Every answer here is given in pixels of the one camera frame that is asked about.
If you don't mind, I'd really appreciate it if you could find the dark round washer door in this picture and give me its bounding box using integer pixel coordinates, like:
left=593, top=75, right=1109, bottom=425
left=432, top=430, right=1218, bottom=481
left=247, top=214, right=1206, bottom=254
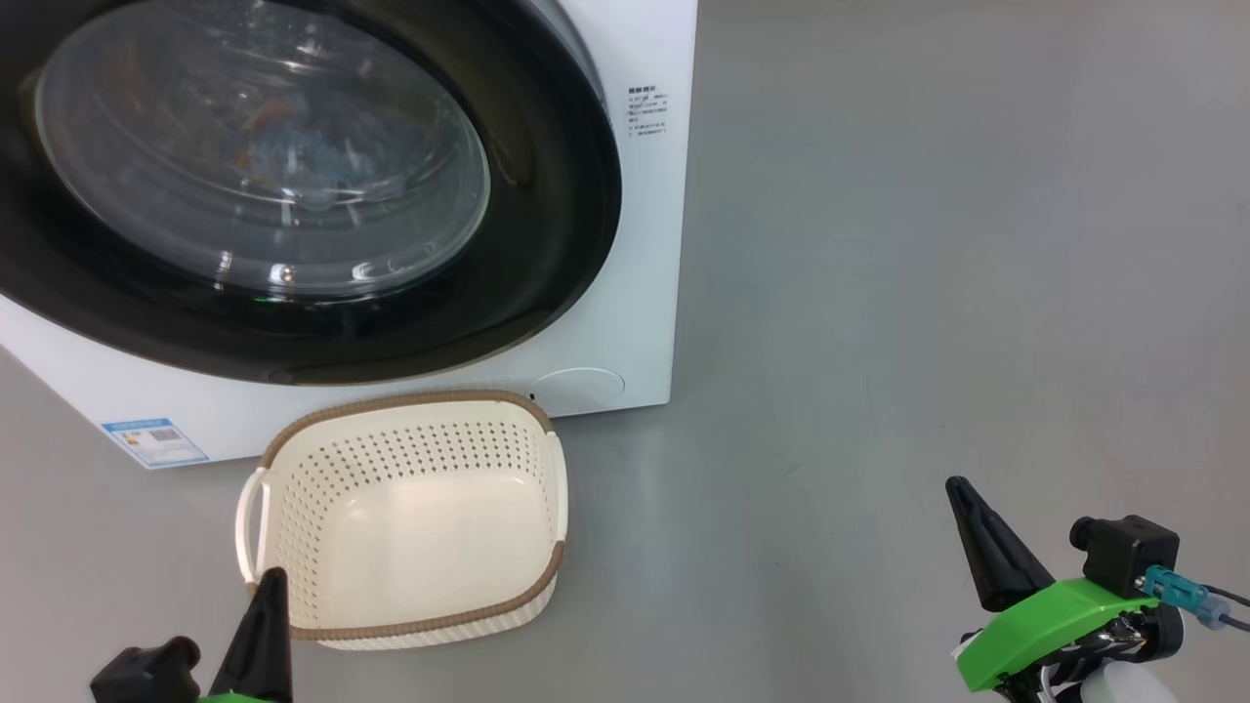
left=0, top=0, right=623, bottom=387

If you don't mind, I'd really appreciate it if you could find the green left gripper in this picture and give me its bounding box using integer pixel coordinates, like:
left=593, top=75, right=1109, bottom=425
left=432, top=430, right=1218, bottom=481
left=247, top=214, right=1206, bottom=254
left=200, top=566, right=294, bottom=703

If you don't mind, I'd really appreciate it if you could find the blue energy label sticker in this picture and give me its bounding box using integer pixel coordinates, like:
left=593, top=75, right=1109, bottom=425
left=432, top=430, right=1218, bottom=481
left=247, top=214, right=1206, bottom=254
left=101, top=418, right=209, bottom=470

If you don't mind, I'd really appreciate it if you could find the blue cartoon print garment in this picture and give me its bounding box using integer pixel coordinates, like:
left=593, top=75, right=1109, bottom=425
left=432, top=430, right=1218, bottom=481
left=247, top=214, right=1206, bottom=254
left=234, top=98, right=392, bottom=188

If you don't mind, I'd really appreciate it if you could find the cream perforated laundry basket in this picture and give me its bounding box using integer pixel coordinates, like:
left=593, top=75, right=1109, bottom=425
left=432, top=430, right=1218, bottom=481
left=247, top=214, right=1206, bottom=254
left=234, top=391, right=569, bottom=651

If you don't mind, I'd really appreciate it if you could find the teal right camera connector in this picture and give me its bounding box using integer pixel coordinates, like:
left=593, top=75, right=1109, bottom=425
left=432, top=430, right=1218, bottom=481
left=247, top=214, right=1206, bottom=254
left=1138, top=564, right=1250, bottom=631

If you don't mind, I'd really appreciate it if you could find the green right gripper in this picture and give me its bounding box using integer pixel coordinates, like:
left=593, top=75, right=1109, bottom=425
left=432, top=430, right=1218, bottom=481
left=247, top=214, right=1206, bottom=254
left=945, top=476, right=1188, bottom=694

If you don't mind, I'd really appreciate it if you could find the small printed text sticker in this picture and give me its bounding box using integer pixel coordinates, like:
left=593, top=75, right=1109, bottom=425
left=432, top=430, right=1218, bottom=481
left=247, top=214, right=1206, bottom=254
left=628, top=86, right=671, bottom=136

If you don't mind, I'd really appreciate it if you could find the white front-load washing machine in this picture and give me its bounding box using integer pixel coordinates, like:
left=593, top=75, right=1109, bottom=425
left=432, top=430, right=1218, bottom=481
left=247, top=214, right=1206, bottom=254
left=0, top=0, right=699, bottom=470

